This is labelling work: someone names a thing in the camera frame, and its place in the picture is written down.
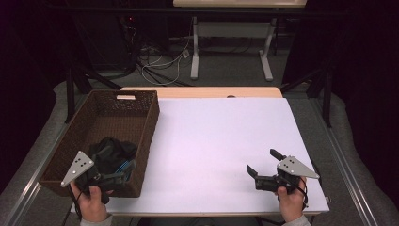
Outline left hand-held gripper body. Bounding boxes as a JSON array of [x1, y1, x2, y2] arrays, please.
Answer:
[[60, 151, 126, 205]]

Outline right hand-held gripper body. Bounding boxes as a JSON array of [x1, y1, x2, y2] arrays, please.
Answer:
[[254, 154, 321, 194]]

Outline black swim shorts blue print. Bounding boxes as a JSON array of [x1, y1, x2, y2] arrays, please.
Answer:
[[88, 137, 138, 185]]

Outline brown wicker basket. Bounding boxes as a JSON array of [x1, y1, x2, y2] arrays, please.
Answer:
[[39, 89, 161, 199]]

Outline person's right hand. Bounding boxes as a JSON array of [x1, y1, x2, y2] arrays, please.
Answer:
[[276, 177, 308, 223]]

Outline person's left hand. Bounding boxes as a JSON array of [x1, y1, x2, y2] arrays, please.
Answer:
[[70, 181, 109, 223]]

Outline white table mat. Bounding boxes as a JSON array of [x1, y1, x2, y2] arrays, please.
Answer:
[[70, 97, 330, 215]]

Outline black metal stand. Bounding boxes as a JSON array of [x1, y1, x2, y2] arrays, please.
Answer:
[[279, 67, 333, 128], [64, 62, 121, 124]]

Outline wooden table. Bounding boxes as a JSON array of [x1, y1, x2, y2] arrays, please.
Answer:
[[75, 86, 330, 218]]

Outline white-legged desk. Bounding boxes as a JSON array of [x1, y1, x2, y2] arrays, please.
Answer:
[[172, 0, 308, 82]]

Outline right hand-held gripper black cable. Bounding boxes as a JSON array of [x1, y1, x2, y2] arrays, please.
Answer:
[[295, 177, 310, 210]]

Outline hand-held gripper black cable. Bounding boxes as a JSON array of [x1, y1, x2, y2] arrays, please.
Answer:
[[60, 185, 84, 226], [295, 177, 310, 210]]

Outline left hand-held gripper black cable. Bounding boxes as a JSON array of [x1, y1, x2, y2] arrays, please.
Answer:
[[60, 185, 84, 226]]

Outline aluminium floor rail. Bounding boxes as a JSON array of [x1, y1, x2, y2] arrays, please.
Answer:
[[313, 100, 382, 226], [0, 123, 69, 226]]

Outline black floor cables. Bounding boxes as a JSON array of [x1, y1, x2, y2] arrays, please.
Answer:
[[119, 15, 192, 88]]

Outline white floor cable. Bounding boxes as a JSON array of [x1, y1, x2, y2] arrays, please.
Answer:
[[140, 39, 191, 87]]

